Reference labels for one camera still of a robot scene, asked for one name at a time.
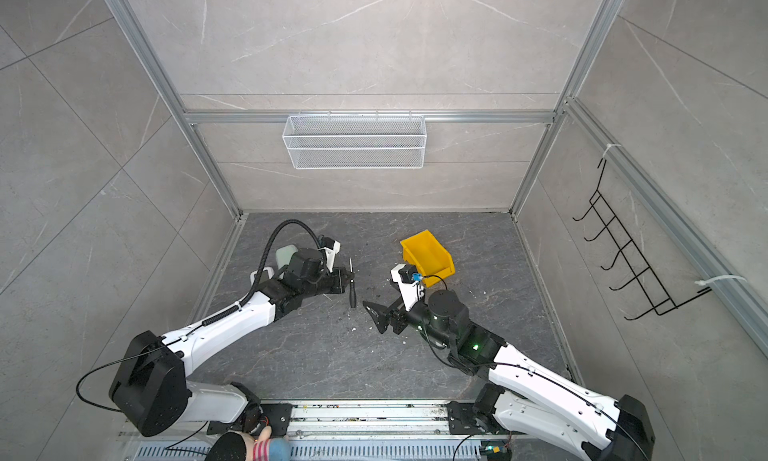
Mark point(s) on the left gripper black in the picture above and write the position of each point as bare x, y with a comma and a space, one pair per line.
340, 280

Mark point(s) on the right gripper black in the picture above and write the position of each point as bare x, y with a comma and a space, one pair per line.
388, 314

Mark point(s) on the black screwdriver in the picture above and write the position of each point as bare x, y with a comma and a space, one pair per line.
352, 286

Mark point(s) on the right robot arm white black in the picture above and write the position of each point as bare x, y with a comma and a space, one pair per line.
528, 389

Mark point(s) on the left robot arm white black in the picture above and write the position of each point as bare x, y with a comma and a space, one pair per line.
151, 386

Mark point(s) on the yellow plastic bin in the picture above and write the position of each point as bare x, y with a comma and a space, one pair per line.
427, 254

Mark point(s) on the mint green zipper case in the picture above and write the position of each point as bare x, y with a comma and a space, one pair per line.
284, 255

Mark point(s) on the white digital clock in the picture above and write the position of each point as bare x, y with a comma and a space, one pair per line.
258, 277

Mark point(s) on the plush toy pink blue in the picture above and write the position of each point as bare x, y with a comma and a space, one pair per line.
241, 446

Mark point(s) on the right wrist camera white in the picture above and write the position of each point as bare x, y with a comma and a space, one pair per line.
409, 283

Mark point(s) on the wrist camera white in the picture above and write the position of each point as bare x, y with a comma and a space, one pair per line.
329, 247
409, 283

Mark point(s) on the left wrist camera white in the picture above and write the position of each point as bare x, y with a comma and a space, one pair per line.
329, 247

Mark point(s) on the metal base rail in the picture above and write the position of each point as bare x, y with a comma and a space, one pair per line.
366, 419

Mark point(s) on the white wire mesh basket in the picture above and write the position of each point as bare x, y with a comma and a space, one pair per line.
326, 142

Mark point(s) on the black wire hook rack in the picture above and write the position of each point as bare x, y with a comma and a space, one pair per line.
627, 250

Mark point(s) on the white cable tie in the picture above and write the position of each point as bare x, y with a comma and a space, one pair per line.
719, 278

